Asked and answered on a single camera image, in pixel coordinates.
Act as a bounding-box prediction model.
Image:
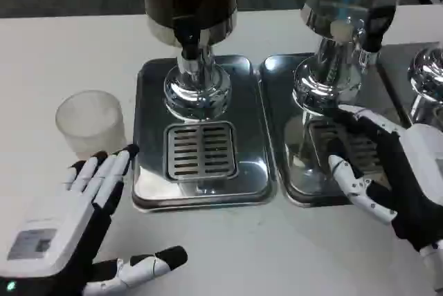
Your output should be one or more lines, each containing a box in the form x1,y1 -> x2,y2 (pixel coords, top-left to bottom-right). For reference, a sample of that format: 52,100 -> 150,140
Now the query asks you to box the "frosted clear cup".
55,90 -> 128,159

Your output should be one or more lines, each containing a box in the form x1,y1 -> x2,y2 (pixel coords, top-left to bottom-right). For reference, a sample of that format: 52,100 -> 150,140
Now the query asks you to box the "clear ribbed glass cup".
285,108 -> 351,189

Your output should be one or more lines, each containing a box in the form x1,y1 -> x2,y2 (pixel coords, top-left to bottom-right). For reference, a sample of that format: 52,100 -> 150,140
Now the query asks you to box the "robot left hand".
0,142 -> 189,296

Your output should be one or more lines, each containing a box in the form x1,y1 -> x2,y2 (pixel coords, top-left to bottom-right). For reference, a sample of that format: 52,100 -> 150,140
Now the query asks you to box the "steel drip tray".
258,53 -> 417,207
130,54 -> 278,213
376,41 -> 443,129

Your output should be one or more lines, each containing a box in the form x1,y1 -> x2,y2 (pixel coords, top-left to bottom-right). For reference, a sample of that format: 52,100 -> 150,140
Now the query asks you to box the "black dispenser tap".
172,21 -> 202,61
359,4 -> 397,73

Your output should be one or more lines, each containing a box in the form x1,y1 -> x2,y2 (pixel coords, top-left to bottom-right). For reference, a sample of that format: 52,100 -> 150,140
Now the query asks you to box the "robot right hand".
327,103 -> 443,250

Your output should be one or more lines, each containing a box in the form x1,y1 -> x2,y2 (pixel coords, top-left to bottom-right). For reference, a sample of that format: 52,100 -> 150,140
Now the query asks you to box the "steel drip grid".
303,118 -> 381,174
162,120 -> 240,181

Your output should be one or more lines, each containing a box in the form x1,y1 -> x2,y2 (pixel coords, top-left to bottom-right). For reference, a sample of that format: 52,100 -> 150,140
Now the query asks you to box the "chrome dispenser stand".
406,46 -> 443,128

